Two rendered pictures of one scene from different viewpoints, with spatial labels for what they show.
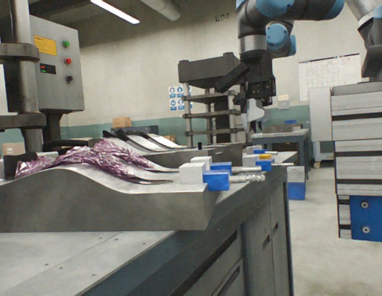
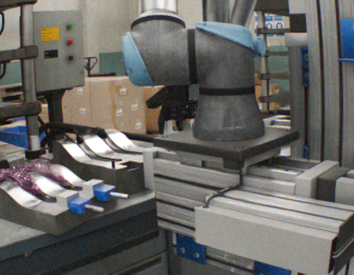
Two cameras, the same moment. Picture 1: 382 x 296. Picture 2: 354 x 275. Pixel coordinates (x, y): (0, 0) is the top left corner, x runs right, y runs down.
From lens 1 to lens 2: 75 cm
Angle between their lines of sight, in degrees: 19
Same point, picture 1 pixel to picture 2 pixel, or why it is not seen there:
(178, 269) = (69, 252)
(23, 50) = (25, 52)
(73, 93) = (74, 70)
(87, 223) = (12, 218)
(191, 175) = (61, 201)
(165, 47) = not seen: outside the picture
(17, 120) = (20, 110)
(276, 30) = not seen: hidden behind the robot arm
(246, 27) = not seen: hidden behind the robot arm
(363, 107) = (167, 172)
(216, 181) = (74, 208)
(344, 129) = (159, 184)
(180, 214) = (47, 224)
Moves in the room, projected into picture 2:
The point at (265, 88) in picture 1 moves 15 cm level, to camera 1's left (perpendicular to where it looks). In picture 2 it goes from (179, 114) to (131, 114)
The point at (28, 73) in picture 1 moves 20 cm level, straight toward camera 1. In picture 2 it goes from (28, 69) to (19, 71)
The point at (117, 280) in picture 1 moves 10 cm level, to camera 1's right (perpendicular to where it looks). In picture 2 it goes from (6, 250) to (38, 256)
